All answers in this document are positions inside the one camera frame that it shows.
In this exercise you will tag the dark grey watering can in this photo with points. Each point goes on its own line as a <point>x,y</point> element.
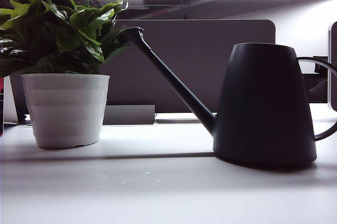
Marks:
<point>263,102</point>

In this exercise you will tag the green leafy plant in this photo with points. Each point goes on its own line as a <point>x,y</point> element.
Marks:
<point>65,23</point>

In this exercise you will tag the dark grey desk partition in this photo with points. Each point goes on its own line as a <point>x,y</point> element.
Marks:
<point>197,63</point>

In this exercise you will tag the white ribbed plastic pot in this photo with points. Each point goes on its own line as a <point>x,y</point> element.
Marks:
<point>65,108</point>

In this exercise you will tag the red object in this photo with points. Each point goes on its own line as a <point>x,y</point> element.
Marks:
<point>1,84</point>

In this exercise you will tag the white rounded panel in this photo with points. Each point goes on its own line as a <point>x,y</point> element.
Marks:
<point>333,63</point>

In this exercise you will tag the grey partition foot bracket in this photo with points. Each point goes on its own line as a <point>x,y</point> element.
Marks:
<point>129,114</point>

